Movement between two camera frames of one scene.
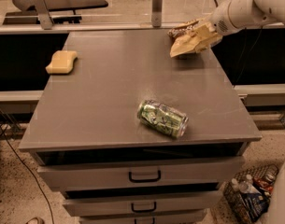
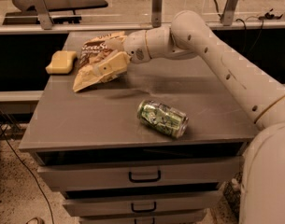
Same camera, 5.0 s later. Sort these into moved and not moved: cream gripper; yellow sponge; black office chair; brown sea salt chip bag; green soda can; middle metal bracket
Moved: cream gripper; brown sea salt chip bag
Not moved: middle metal bracket; green soda can; yellow sponge; black office chair
